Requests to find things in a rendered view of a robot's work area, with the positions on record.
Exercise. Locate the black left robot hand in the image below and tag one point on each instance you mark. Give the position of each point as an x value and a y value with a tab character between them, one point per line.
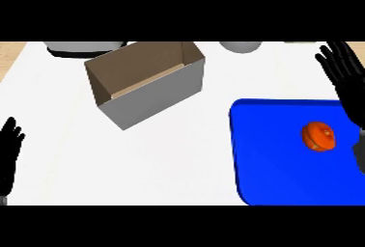
7	151

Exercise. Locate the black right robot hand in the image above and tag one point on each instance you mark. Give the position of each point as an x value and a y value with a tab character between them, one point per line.
343	74

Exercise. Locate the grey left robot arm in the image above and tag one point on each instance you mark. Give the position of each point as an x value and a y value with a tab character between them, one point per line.
3	200

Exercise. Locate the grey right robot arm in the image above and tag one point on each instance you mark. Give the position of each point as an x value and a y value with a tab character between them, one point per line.
359	151

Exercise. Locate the orange squash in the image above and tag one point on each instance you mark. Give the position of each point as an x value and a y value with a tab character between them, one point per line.
318	136

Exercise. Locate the blue tray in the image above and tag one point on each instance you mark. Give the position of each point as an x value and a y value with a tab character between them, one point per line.
290	154

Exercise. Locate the grey cardboard box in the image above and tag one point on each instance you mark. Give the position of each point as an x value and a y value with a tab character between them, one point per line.
145	82

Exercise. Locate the grey round bowl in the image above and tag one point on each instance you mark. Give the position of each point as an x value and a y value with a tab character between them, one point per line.
239	46

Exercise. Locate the grey pot with black base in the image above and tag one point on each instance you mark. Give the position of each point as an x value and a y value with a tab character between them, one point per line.
83	48

